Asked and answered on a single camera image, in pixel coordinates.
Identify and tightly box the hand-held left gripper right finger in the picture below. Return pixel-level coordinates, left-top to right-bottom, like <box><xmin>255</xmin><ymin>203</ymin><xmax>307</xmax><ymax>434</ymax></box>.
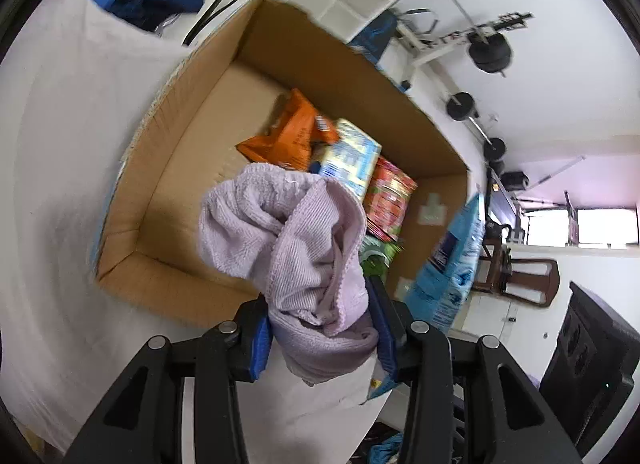
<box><xmin>365</xmin><ymin>276</ymin><xmax>584</xmax><ymax>464</ymax></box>

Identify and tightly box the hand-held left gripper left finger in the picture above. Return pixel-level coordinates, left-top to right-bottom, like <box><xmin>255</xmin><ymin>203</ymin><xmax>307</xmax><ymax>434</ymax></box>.
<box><xmin>62</xmin><ymin>294</ymin><xmax>274</xmax><ymax>464</ymax></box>

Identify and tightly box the green wet wipe packet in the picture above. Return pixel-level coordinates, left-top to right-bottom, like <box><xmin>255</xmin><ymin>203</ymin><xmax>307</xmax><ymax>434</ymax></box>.
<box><xmin>357</xmin><ymin>234</ymin><xmax>406</xmax><ymax>277</ymax></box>

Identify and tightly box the blue packet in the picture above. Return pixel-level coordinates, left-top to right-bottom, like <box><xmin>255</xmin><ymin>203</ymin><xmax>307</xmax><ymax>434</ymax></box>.
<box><xmin>402</xmin><ymin>191</ymin><xmax>489</xmax><ymax>335</ymax></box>

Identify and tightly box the purple towel cloth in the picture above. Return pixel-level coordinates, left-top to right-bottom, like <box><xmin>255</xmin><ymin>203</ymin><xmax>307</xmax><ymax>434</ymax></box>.
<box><xmin>199</xmin><ymin>162</ymin><xmax>381</xmax><ymax>388</ymax></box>

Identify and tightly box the red snack packet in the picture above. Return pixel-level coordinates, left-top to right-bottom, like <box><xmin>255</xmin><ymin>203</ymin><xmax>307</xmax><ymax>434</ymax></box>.
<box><xmin>362</xmin><ymin>156</ymin><xmax>419</xmax><ymax>243</ymax></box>

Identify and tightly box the white and blue tissue pack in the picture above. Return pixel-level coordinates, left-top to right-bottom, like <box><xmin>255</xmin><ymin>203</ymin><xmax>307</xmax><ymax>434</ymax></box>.
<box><xmin>312</xmin><ymin>118</ymin><xmax>384</xmax><ymax>203</ymax></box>

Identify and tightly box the cardboard box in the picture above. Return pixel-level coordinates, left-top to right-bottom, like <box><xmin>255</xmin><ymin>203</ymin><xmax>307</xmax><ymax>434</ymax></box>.
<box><xmin>92</xmin><ymin>0</ymin><xmax>474</xmax><ymax>330</ymax></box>

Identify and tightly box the orange snack packet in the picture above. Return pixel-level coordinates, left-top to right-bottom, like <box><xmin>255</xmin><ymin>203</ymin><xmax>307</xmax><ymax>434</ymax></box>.
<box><xmin>236</xmin><ymin>88</ymin><xmax>339</xmax><ymax>173</ymax></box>

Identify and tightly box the brown wooden chair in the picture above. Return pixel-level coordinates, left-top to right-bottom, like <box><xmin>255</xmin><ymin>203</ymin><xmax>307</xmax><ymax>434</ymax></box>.
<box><xmin>472</xmin><ymin>236</ymin><xmax>560</xmax><ymax>309</ymax></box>

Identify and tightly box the window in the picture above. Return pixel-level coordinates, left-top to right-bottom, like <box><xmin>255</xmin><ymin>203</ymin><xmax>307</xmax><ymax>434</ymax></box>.
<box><xmin>525</xmin><ymin>206</ymin><xmax>640</xmax><ymax>247</ymax></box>

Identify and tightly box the thin upright bar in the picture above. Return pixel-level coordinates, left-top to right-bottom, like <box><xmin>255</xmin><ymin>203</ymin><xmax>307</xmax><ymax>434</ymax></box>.
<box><xmin>529</xmin><ymin>156</ymin><xmax>587</xmax><ymax>189</ymax></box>

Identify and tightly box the black speaker box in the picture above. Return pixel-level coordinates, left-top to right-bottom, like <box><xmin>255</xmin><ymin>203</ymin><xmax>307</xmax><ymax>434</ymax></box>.
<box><xmin>500</xmin><ymin>171</ymin><xmax>530</xmax><ymax>191</ymax></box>

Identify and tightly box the short barbell with black plates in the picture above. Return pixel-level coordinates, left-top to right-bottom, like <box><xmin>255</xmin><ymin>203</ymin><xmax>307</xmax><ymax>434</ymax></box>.
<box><xmin>444</xmin><ymin>91</ymin><xmax>507</xmax><ymax>163</ymax></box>

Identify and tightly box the grey tablecloth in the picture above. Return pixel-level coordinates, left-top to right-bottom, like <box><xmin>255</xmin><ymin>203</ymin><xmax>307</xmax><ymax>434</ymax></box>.
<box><xmin>0</xmin><ymin>0</ymin><xmax>387</xmax><ymax>456</ymax></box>

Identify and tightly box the white squat rack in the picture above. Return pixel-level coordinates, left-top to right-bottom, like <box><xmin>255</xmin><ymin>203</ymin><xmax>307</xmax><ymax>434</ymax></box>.
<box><xmin>395</xmin><ymin>0</ymin><xmax>534</xmax><ymax>92</ymax></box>

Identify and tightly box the long barbell with black plates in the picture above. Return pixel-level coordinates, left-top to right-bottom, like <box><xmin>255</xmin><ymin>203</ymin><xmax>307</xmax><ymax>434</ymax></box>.
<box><xmin>430</xmin><ymin>0</ymin><xmax>516</xmax><ymax>77</ymax></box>

